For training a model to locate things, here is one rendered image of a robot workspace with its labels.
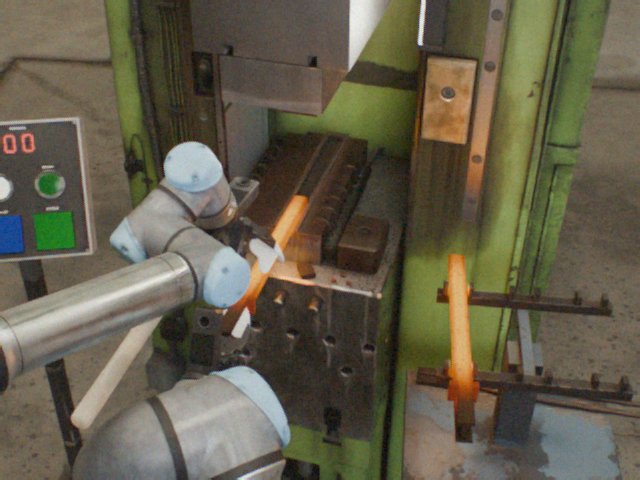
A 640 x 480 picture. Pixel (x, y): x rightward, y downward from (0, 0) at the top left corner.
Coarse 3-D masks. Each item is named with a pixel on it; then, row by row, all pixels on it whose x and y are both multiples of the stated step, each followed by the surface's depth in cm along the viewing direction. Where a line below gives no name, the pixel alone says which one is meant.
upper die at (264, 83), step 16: (224, 64) 160; (240, 64) 159; (256, 64) 158; (272, 64) 158; (288, 64) 157; (224, 80) 162; (240, 80) 161; (256, 80) 160; (272, 80) 159; (288, 80) 159; (304, 80) 158; (320, 80) 157; (336, 80) 167; (224, 96) 164; (240, 96) 163; (256, 96) 162; (272, 96) 161; (288, 96) 160; (304, 96) 160; (320, 96) 159; (304, 112) 161; (320, 112) 161
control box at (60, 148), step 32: (0, 128) 172; (32, 128) 173; (64, 128) 174; (0, 160) 172; (32, 160) 173; (64, 160) 174; (32, 192) 174; (64, 192) 175; (32, 224) 175; (0, 256) 174; (32, 256) 175; (64, 256) 176
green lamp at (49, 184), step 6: (48, 174) 174; (54, 174) 174; (42, 180) 174; (48, 180) 174; (54, 180) 174; (60, 180) 174; (42, 186) 174; (48, 186) 174; (54, 186) 174; (60, 186) 174; (42, 192) 174; (48, 192) 174; (54, 192) 174
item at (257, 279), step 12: (300, 204) 184; (288, 216) 180; (300, 216) 183; (276, 228) 176; (288, 228) 176; (276, 240) 173; (288, 240) 177; (252, 276) 163; (264, 276) 164; (252, 288) 160; (240, 300) 157; (252, 300) 157; (228, 312) 154; (240, 312) 154; (252, 312) 158; (228, 324) 151; (228, 336) 152
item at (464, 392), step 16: (464, 272) 161; (464, 288) 157; (464, 304) 154; (464, 320) 150; (464, 336) 147; (464, 352) 144; (464, 368) 141; (464, 384) 137; (448, 400) 139; (464, 400) 134; (464, 416) 131; (464, 432) 131
